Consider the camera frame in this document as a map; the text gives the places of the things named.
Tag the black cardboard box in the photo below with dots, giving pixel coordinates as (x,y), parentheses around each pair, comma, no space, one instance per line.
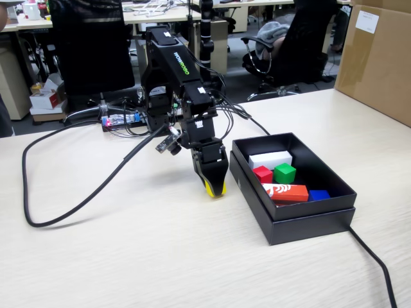
(321,173)

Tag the beige office desk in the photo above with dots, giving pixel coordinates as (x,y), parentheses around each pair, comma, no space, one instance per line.
(173,16)
(32,24)
(250,4)

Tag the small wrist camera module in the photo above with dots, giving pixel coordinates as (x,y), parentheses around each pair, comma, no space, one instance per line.
(168,145)

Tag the black open box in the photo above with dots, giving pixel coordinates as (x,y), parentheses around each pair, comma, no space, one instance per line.
(308,229)

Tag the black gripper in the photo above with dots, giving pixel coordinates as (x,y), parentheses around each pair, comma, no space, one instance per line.
(200,131)

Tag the black mesh office chair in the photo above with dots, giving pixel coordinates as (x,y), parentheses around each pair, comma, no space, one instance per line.
(93,48)

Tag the white and red carton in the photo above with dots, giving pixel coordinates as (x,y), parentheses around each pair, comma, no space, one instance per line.
(45,100)

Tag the green wooden cube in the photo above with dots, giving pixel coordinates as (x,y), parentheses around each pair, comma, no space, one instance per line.
(285,173)

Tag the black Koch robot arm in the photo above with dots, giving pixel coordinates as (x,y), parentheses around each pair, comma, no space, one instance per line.
(173,54)

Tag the beige drawer cabinet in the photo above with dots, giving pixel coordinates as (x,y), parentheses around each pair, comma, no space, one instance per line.
(220,48)
(20,93)

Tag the red wooden cube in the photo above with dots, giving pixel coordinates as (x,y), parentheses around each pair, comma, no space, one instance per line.
(262,174)

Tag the large brown cardboard box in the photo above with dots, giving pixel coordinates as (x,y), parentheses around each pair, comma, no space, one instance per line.
(375,64)

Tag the blue wooden cube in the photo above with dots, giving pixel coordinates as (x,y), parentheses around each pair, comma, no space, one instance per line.
(319,195)

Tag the yellow wooden cube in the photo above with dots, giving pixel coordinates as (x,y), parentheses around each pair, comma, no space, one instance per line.
(210,191)

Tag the white rectangular box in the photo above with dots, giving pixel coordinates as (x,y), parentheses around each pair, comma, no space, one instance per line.
(269,158)

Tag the black chrome-armed office chair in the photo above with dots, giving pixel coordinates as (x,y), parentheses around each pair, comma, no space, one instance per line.
(305,48)

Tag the orange printed box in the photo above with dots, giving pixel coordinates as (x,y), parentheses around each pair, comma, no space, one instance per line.
(289,194)

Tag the white mug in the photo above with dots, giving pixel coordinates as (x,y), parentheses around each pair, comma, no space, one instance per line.
(31,13)

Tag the controller board with red LED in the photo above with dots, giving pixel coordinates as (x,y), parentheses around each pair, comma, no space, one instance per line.
(118,120)

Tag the cola bottle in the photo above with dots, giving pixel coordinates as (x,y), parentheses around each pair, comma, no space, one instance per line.
(42,8)

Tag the grey cloth bundle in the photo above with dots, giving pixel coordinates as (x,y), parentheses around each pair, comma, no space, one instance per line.
(271,32)

